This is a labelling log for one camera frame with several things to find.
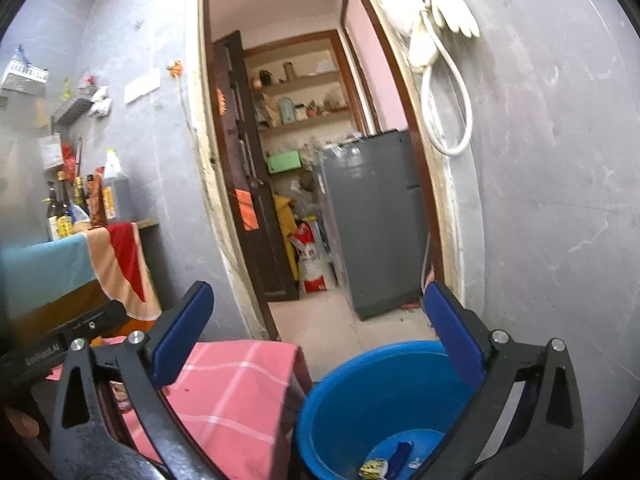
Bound orange wall hook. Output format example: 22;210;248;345
167;61;183;79

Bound green box on shelf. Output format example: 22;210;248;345
266;151;303;174

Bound red white rice sack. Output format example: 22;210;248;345
288;217;336;296

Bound grey wall spice shelf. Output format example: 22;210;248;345
52;84;98;127

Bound blue plastic bucket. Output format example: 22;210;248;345
295;340;486;479

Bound white wall basket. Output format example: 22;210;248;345
1;44;49;96

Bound white rubber gloves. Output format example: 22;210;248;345
420;0;480;38

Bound white wall switch plate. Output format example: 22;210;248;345
124;73;160;105

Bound dark wooden door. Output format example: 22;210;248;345
213;30;298;302

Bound white coiled hose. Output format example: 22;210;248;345
408;8;474;157

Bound white wall box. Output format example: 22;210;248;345
38;133;64;170

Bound wooden shelf unit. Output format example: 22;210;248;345
244;29;367;177

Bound yellow snack wrapper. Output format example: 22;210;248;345
358;458;390;480

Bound large cooking oil jug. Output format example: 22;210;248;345
102;150;136;223

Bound yellow sack by door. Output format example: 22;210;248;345
272;194;299;282

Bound teal orange red towel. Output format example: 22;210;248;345
1;222;160;322

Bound pink checked tablecloth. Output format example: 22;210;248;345
46;335;314;480

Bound person's left hand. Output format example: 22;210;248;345
4;408;40;439

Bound dark sauce bottle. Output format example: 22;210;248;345
47;181;60;242

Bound grey refrigerator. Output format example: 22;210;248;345
316;130;428;321

